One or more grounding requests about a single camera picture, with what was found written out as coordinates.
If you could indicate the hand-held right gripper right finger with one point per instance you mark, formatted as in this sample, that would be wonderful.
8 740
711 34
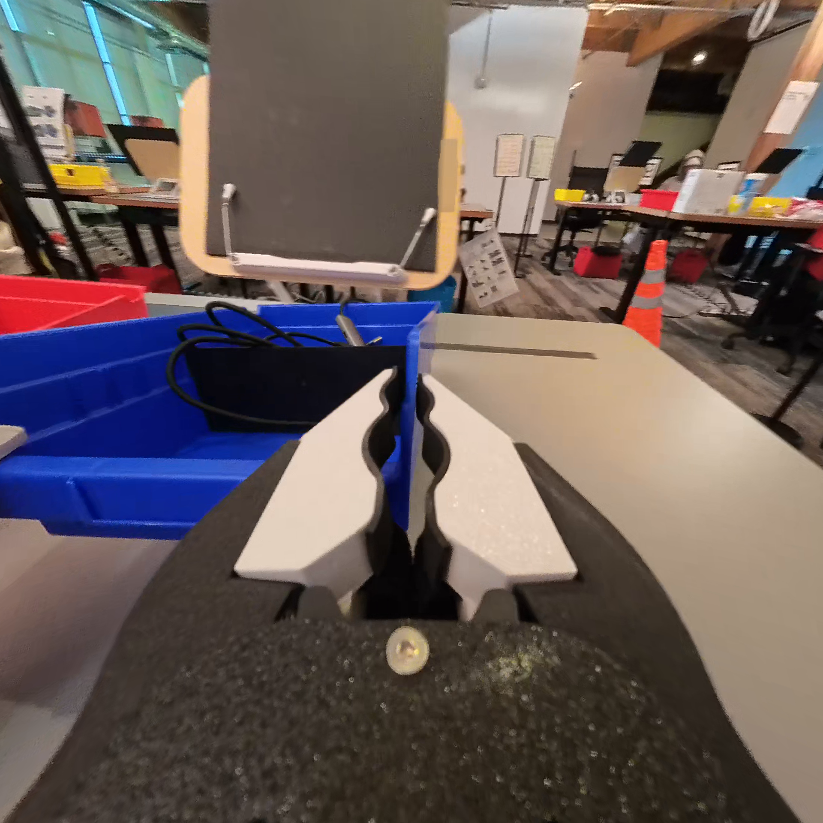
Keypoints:
495 508

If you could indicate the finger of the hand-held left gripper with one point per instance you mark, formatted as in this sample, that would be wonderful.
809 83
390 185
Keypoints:
9 438

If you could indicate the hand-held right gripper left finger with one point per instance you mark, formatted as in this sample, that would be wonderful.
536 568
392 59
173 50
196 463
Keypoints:
315 501

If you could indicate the blue storage bin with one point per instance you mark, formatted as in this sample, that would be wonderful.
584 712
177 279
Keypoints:
96 386

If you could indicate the red storage bin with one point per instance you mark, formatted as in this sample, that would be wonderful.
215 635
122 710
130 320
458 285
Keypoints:
64 302

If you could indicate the grey desk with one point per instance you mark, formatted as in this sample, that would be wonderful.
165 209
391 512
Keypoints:
643 482

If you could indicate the red container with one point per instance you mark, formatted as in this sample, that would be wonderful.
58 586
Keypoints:
138 280

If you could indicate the blue plastic container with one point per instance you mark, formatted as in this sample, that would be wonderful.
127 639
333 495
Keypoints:
437 296

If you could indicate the printed paper sheet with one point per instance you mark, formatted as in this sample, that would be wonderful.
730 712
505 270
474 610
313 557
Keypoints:
488 267

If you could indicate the orange traffic cone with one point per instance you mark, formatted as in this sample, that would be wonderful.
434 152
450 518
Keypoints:
646 302

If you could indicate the red stool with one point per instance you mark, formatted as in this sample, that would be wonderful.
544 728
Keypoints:
598 262

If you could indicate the wooden-top table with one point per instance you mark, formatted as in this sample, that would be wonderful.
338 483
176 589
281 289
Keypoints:
128 195
707 220

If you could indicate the yellow plastic bin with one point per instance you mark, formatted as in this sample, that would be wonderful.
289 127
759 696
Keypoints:
770 206
568 194
80 175

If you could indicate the wooden board with black panel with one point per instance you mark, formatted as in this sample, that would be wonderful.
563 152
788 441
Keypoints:
145 151
321 128
641 153

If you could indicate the small red bin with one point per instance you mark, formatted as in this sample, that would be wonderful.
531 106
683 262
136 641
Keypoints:
659 200

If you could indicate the white sign on stand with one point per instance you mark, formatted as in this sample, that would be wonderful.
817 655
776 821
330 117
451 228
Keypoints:
508 154
541 156

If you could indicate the white cardboard box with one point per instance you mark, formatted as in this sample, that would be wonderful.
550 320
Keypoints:
707 191

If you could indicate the paper sign on column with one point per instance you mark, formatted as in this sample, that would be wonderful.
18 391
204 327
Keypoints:
791 106

